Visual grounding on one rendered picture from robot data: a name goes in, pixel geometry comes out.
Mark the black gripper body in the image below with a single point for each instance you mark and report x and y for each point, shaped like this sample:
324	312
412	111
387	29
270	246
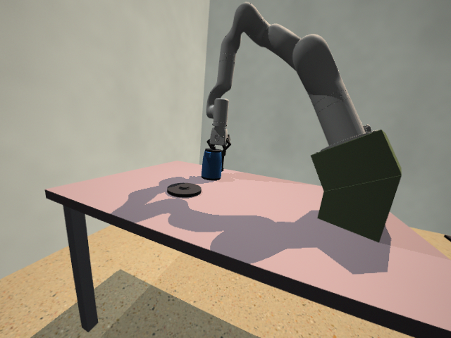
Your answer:
218	136

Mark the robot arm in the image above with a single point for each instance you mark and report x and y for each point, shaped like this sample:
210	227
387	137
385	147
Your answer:
309	56

